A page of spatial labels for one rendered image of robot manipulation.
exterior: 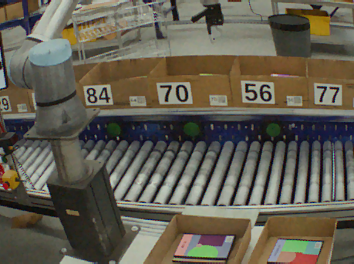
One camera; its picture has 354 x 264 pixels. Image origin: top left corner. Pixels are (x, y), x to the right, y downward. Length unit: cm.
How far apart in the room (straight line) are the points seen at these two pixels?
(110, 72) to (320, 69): 120
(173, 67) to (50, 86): 128
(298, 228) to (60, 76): 95
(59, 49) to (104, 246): 71
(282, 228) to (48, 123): 86
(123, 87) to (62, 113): 99
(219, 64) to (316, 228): 123
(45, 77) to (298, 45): 370
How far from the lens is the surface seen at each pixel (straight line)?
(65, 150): 149
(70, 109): 143
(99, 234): 161
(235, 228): 165
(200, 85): 226
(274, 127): 220
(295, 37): 476
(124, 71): 268
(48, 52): 139
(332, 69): 246
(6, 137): 202
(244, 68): 249
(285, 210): 180
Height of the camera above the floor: 186
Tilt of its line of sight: 27 degrees down
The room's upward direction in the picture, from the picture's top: 9 degrees counter-clockwise
